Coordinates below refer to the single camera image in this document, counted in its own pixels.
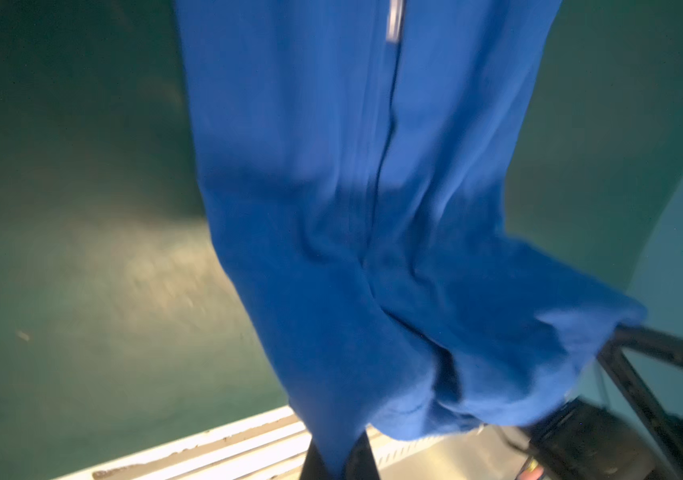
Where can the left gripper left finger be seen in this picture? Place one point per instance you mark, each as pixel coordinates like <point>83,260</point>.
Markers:
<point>313,467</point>

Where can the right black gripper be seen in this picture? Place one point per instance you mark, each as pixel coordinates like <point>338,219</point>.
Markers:
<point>585,441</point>

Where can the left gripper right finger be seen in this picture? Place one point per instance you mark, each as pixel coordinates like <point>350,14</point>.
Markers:
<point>361,464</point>

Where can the blue printed t-shirt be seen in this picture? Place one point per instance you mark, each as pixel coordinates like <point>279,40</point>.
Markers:
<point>351,157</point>

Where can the aluminium front rail frame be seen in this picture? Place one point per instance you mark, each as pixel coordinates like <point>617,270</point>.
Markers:
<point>273,445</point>

